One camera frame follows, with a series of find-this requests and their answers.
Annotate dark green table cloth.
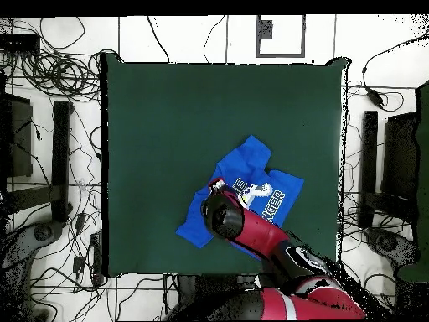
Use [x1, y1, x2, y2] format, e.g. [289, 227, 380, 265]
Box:
[100, 53, 351, 278]

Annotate dark grey square tag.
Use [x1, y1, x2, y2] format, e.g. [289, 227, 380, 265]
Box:
[259, 19, 274, 40]

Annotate dark box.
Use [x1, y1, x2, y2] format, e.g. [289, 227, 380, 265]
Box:
[380, 112, 420, 202]
[0, 92, 34, 179]

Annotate black flat box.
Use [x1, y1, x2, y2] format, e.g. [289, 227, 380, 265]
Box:
[0, 33, 41, 53]

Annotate coiled black cables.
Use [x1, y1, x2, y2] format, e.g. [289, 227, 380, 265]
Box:
[19, 49, 101, 101]

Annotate black power strip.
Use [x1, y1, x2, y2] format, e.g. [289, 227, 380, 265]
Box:
[90, 231, 105, 286]

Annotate green hanging cloth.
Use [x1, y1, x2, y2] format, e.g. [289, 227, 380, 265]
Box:
[396, 79, 429, 283]

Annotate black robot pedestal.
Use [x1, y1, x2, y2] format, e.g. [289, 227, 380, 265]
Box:
[163, 273, 262, 294]

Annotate black power adapter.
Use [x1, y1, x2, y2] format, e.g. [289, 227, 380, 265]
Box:
[365, 87, 385, 109]

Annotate blue printed shirt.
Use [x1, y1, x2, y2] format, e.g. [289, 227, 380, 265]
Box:
[174, 134, 305, 261]

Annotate grey square floor frame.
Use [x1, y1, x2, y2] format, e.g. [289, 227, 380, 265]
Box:
[256, 14, 307, 59]

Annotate black frame leg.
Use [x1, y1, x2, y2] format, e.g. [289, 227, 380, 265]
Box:
[50, 100, 74, 224]
[359, 110, 379, 230]

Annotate grey chair base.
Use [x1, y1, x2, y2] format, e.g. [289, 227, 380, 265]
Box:
[363, 226, 421, 269]
[0, 219, 65, 269]

